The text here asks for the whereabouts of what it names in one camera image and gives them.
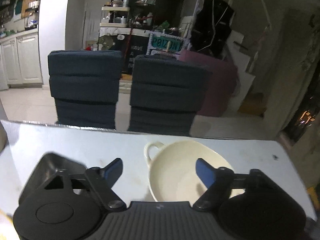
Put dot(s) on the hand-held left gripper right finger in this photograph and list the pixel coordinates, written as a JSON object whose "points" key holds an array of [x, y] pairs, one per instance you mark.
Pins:
{"points": [[203, 171]]}

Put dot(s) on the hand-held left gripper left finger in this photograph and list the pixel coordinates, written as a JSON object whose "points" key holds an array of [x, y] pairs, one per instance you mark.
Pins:
{"points": [[113, 170]]}

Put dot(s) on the square steel tray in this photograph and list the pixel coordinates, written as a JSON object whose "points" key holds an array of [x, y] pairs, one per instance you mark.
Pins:
{"points": [[53, 162]]}

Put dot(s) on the mauve armchair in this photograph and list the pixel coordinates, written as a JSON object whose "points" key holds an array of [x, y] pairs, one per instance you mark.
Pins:
{"points": [[220, 85]]}

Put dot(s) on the dark blue chair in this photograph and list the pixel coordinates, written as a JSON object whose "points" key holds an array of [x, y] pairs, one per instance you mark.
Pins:
{"points": [[165, 87], [85, 85]]}

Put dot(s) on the black hanging garment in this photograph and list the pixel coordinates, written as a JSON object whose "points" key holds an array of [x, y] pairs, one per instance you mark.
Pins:
{"points": [[212, 27]]}

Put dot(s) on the white kitchen cabinets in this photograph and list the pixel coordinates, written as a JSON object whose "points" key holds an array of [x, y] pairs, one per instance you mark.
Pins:
{"points": [[22, 57]]}

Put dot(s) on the cream shelf rack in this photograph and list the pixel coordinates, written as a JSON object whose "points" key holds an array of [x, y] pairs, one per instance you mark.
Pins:
{"points": [[115, 25]]}

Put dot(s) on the cluttered dark shelf unit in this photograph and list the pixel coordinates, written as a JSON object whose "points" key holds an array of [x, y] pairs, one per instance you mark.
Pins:
{"points": [[150, 7]]}

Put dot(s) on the teal sign with white frame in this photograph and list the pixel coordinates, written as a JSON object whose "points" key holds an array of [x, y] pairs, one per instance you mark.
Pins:
{"points": [[162, 43]]}

